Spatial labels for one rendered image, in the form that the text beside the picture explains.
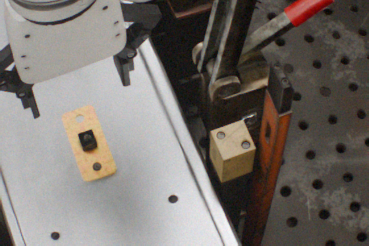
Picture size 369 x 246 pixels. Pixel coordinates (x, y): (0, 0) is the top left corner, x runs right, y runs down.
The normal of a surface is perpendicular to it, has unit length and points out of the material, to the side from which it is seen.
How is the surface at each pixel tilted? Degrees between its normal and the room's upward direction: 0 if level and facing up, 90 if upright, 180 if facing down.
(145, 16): 90
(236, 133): 0
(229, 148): 0
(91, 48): 94
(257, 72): 0
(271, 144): 90
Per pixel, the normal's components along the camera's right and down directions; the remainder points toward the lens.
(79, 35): 0.39, 0.81
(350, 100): -0.01, -0.49
